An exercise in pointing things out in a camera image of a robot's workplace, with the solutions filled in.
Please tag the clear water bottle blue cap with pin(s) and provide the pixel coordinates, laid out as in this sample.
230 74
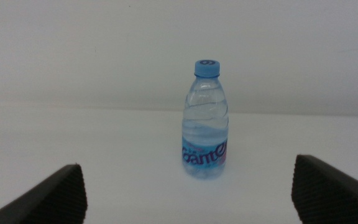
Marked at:
205 124

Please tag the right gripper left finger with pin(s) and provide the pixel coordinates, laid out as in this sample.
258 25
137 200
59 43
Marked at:
51 199

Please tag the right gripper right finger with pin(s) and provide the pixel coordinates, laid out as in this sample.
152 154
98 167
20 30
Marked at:
331 196

